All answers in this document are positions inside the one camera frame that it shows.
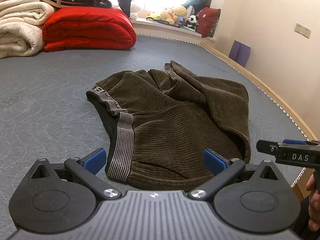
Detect brown corduroy pants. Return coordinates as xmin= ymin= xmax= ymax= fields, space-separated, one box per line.
xmin=86 ymin=61 xmax=251 ymax=191

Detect person right hand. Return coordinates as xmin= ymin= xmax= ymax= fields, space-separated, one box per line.
xmin=306 ymin=174 xmax=320 ymax=231

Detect purple folded mat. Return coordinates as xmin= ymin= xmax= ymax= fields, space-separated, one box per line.
xmin=228 ymin=40 xmax=251 ymax=67

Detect red folded quilt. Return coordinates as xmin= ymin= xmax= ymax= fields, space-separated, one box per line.
xmin=42 ymin=7 xmax=137 ymax=52

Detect panda plush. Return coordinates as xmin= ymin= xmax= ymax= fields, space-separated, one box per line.
xmin=186 ymin=15 xmax=199 ymax=30

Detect white plush toy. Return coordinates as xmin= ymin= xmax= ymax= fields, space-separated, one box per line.
xmin=129 ymin=3 xmax=141 ymax=20

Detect cream folded blanket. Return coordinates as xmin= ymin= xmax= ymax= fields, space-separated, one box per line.
xmin=1 ymin=0 xmax=55 ymax=59

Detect yellow bear plush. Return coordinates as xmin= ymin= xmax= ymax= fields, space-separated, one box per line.
xmin=146 ymin=5 xmax=187 ymax=27

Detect wooden bed frame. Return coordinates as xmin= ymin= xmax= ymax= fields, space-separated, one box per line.
xmin=200 ymin=42 xmax=318 ymax=199

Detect wall switch plate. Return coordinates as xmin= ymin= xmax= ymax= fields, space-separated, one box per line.
xmin=295 ymin=23 xmax=311 ymax=38

